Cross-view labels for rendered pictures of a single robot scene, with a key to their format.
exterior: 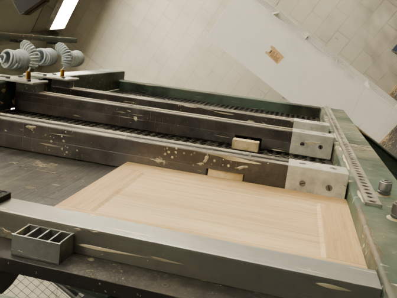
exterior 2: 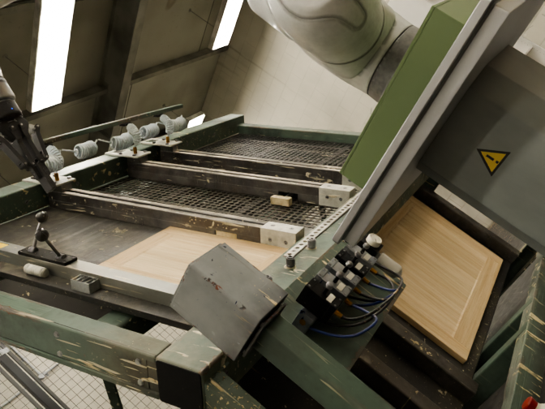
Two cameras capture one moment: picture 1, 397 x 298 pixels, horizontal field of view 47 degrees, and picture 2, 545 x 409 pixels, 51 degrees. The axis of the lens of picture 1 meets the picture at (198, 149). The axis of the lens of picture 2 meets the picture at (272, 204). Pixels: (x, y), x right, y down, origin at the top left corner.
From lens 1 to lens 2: 106 cm
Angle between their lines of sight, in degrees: 18
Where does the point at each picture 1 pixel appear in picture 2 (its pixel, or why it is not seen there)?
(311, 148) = (333, 200)
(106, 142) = (156, 213)
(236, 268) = (164, 296)
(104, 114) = (186, 178)
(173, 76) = not seen: hidden behind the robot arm
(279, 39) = not seen: hidden behind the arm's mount
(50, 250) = (85, 287)
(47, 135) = (124, 209)
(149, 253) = (129, 288)
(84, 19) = (252, 27)
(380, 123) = not seen: outside the picture
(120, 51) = (292, 58)
